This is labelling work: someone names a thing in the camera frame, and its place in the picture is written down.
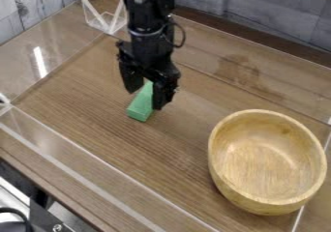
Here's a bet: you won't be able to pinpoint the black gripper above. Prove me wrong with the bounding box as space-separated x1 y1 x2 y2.
116 33 180 110

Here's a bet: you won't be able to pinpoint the green rectangular block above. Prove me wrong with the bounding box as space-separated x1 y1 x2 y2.
127 81 153 122

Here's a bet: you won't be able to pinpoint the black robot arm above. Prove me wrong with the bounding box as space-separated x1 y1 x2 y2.
116 0 186 110

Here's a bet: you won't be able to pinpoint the wooden bowl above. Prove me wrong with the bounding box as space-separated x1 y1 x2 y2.
206 109 326 216

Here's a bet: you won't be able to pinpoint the clear acrylic corner bracket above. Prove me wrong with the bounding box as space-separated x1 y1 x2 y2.
81 0 128 35

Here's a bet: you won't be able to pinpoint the clear acrylic enclosure wall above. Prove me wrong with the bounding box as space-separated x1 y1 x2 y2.
0 3 331 232

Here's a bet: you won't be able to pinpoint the black metal mount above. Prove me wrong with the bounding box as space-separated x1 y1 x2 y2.
27 200 74 232

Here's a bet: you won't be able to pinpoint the black cable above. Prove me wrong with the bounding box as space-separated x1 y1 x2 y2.
0 207 34 232

